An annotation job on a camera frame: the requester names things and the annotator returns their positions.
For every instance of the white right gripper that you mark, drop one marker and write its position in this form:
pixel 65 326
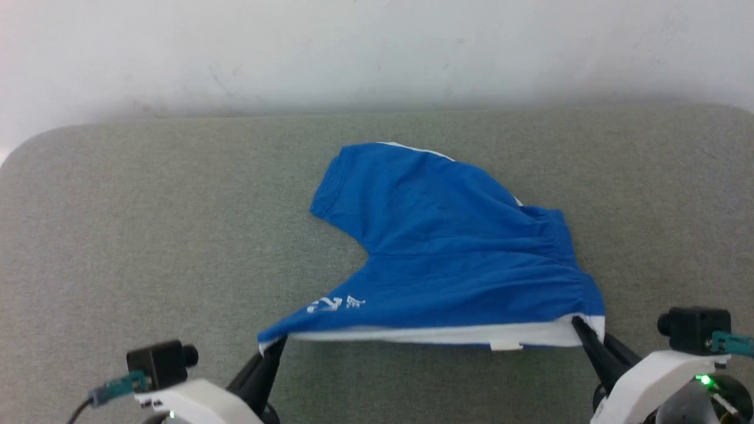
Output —
pixel 645 386

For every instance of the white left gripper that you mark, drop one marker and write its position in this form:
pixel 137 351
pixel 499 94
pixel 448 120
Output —
pixel 197 403

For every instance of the blue and white shorts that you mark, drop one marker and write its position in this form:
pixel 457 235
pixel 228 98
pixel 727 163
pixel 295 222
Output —
pixel 447 259

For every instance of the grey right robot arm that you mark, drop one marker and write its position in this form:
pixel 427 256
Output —
pixel 701 403

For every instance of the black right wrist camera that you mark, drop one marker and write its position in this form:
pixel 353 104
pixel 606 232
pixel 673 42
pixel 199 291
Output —
pixel 695 328

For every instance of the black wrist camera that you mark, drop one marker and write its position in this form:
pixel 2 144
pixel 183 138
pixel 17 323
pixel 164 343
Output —
pixel 695 328
pixel 162 362

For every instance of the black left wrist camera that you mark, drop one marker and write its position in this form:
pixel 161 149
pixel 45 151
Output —
pixel 162 362

